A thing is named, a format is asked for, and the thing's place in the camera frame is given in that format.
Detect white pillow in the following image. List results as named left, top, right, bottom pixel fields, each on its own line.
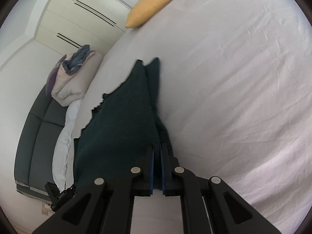
left=52, top=99, right=82, bottom=192

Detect blue grey folded clothes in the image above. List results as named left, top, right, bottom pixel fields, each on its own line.
left=62, top=44, right=94, bottom=75

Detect yellow cushion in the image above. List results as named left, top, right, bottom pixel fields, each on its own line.
left=125, top=0, right=171, bottom=28

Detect white bed sheet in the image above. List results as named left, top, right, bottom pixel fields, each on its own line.
left=72, top=0, right=311, bottom=233

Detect dark green knit sweater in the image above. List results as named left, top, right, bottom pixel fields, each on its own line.
left=74, top=58, right=173, bottom=191

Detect cream wardrobe with handles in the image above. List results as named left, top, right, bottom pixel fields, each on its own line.
left=35, top=0, right=138, bottom=56

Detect folded beige duvet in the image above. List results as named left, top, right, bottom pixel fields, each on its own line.
left=51, top=51, right=103, bottom=107

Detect wall socket plate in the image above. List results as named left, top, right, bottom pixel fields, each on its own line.
left=41, top=202, right=53, bottom=216

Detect purple pillow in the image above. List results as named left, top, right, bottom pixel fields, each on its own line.
left=45, top=54, right=67, bottom=96

